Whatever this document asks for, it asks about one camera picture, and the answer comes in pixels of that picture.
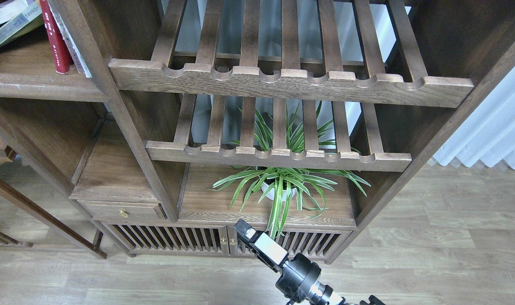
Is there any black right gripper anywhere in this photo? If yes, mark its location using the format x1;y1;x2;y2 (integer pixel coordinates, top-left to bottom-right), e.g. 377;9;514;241
234;219;326;303

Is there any red paperback book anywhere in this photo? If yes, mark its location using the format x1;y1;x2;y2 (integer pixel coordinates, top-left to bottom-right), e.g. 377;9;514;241
39;0;73;75

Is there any lavender white paperback book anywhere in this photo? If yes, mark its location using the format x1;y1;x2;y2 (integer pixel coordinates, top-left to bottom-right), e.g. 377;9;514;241
0;0;34;25

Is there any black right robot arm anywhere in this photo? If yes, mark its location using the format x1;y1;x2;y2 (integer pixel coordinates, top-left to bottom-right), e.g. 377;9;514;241
234;219;347;305

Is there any white plant pot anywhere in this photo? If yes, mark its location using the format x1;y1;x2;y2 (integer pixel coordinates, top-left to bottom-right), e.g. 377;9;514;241
261;178;309;202

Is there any green spider plant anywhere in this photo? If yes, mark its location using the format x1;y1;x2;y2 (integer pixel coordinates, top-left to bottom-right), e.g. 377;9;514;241
209;112;371;239

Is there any dark wooden bookshelf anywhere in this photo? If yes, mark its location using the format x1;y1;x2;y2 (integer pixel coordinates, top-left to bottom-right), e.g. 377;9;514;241
0;0;515;263

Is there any brass drawer knob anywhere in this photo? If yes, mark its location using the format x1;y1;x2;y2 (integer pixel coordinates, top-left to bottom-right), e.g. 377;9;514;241
119;210;129;218

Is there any white pleated curtain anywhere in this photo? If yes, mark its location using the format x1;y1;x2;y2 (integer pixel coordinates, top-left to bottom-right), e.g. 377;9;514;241
432;67;515;170

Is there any upright white book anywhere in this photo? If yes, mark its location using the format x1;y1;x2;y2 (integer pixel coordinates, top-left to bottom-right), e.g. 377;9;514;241
57;0;92;78

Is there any upright brown-spined book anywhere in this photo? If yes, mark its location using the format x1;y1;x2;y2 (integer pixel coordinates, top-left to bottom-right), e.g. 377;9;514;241
47;0;89;77

